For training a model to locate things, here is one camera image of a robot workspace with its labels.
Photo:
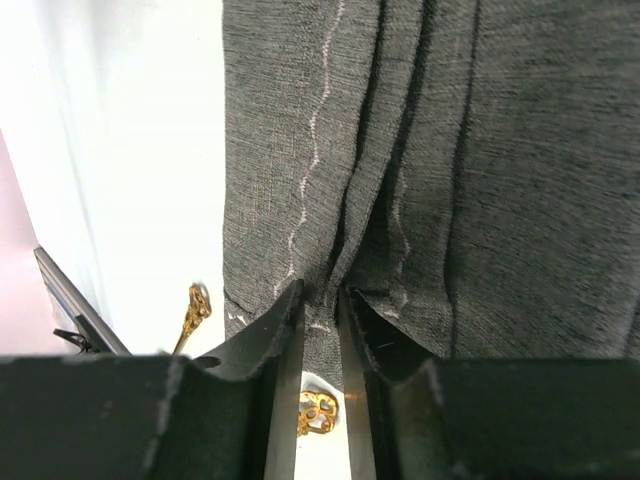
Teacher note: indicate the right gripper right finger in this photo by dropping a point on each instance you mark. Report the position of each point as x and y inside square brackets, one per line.
[412, 415]

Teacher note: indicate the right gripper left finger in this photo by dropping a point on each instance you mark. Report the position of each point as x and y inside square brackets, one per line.
[229, 414]

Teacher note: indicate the grey cloth napkin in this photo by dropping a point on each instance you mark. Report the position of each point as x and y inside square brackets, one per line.
[471, 167]

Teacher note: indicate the front aluminium frame rail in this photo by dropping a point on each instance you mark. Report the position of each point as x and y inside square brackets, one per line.
[91, 334]

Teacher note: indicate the gold spoon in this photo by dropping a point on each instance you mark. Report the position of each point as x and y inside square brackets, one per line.
[198, 310]

